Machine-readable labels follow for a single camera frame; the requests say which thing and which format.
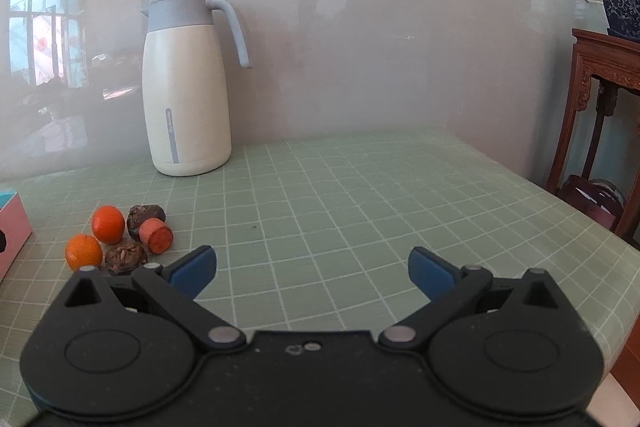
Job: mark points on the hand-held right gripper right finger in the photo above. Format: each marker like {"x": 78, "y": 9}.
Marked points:
{"x": 430, "y": 274}

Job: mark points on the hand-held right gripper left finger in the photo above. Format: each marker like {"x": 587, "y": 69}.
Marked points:
{"x": 192, "y": 269}

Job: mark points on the orange cut carrot piece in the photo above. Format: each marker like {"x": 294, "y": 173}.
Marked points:
{"x": 157, "y": 237}

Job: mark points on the small mandarin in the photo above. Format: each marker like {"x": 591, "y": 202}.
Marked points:
{"x": 108, "y": 223}
{"x": 83, "y": 252}

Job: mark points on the colourful cardboard box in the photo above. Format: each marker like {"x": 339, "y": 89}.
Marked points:
{"x": 14, "y": 227}

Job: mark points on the white thermos jug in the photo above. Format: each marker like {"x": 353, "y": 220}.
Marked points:
{"x": 185, "y": 107}

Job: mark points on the carved wooden stand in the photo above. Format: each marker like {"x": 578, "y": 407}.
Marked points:
{"x": 607, "y": 72}

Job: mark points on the blue patterned flowerpot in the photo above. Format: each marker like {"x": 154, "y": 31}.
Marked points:
{"x": 622, "y": 9}

